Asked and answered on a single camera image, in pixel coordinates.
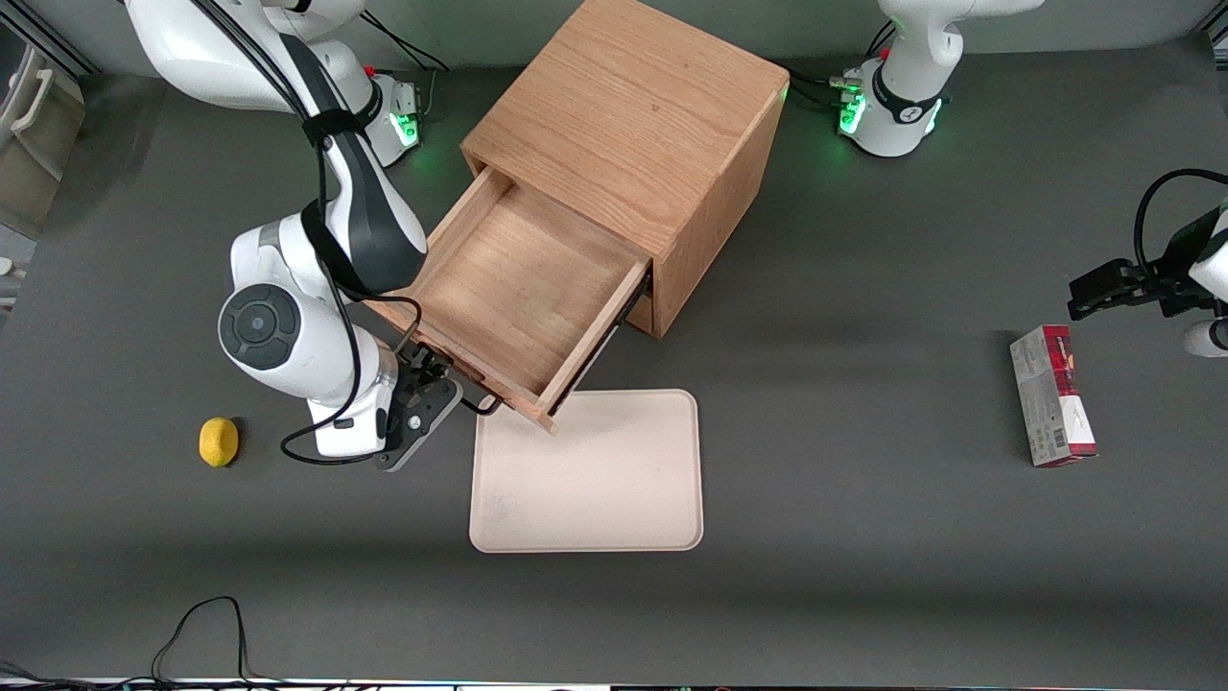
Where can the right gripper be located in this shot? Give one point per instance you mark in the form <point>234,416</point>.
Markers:
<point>419,365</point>

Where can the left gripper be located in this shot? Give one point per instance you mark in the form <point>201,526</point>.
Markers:
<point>1169,272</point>

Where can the wooden drawer with large recess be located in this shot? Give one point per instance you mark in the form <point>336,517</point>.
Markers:
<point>518,288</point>

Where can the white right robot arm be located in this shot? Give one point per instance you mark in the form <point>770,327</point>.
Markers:
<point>269,326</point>

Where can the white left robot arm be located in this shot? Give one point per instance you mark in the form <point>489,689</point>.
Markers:
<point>907,86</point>

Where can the wooden drawer cabinet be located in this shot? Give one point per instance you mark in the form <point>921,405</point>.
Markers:
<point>624,106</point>

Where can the red and grey carton box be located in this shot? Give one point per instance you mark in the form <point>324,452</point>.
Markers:
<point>1052,393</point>

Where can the beige rectangular plastic tray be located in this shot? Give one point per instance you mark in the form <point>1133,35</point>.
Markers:
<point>585,480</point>

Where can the yellow toy lemon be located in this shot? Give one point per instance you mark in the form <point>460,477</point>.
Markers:
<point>219,441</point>

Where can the white plastic container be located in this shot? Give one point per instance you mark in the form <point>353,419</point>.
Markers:
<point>29,106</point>

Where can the aluminium frame profile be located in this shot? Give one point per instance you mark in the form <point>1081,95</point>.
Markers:
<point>43,38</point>

